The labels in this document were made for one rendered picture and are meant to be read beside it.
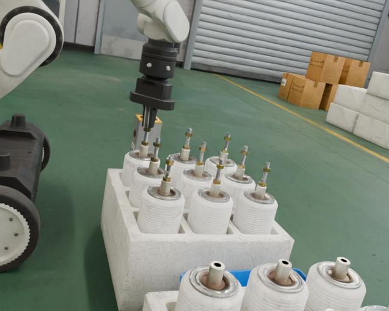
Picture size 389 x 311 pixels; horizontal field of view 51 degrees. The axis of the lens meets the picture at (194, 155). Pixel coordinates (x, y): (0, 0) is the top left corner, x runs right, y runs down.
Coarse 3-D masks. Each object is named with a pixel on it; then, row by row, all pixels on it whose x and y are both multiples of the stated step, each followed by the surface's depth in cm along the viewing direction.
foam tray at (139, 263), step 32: (128, 192) 104; (128, 224) 87; (128, 256) 82; (160, 256) 84; (192, 256) 87; (224, 256) 90; (256, 256) 93; (288, 256) 96; (128, 288) 85; (160, 288) 87
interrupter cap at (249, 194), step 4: (244, 192) 97; (248, 192) 98; (252, 192) 98; (248, 196) 95; (252, 196) 96; (264, 196) 98; (268, 196) 98; (272, 196) 98; (252, 200) 94; (256, 200) 94; (260, 200) 95; (264, 200) 95; (268, 200) 95; (272, 200) 96
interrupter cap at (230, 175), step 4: (228, 172) 109; (232, 172) 110; (228, 176) 106; (232, 176) 107; (244, 176) 108; (248, 176) 109; (232, 180) 104; (236, 180) 104; (240, 180) 105; (244, 180) 106; (248, 180) 106; (252, 180) 106
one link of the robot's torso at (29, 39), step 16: (16, 16) 92; (32, 16) 93; (16, 32) 92; (32, 32) 93; (48, 32) 95; (16, 48) 94; (32, 48) 94; (48, 48) 96; (0, 64) 95; (16, 64) 95; (32, 64) 96; (0, 80) 96; (16, 80) 97; (0, 96) 99
